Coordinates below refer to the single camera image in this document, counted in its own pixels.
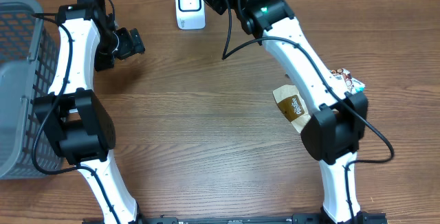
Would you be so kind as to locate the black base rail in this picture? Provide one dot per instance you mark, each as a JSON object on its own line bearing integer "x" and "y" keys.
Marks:
{"x": 362, "y": 218}

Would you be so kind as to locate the beige plastic pouch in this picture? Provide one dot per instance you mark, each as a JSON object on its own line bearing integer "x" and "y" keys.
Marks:
{"x": 293, "y": 107}

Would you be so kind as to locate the grey plastic basket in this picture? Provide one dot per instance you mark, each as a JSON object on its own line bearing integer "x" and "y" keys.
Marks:
{"x": 29, "y": 58}

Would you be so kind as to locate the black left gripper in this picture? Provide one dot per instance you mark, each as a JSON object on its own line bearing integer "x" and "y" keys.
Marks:
{"x": 128, "y": 42}

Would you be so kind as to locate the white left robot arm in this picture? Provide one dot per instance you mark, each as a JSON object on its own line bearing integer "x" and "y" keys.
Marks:
{"x": 74, "y": 121}

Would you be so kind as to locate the white barcode scanner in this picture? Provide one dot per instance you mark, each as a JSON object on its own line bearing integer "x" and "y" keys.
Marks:
{"x": 190, "y": 14}

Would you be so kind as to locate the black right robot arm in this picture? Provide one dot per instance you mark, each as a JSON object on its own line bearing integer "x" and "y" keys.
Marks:
{"x": 337, "y": 122}

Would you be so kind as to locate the teal wipes packet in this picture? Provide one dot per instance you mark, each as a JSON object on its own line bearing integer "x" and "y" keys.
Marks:
{"x": 358, "y": 86}

